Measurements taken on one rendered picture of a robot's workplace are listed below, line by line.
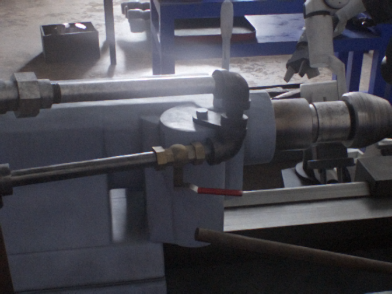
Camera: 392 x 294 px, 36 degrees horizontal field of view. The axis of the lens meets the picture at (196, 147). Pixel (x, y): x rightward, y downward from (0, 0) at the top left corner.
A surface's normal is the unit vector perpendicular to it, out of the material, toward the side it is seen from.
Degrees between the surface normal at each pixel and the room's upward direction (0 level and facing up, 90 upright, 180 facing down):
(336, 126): 76
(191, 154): 68
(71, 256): 62
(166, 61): 90
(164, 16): 90
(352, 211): 0
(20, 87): 56
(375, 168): 0
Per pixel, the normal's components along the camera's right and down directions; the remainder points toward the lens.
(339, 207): 0.00, -0.89
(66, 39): 0.30, 0.43
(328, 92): -0.24, -0.03
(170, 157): 0.38, 0.04
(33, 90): 0.45, -0.18
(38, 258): 0.14, -0.03
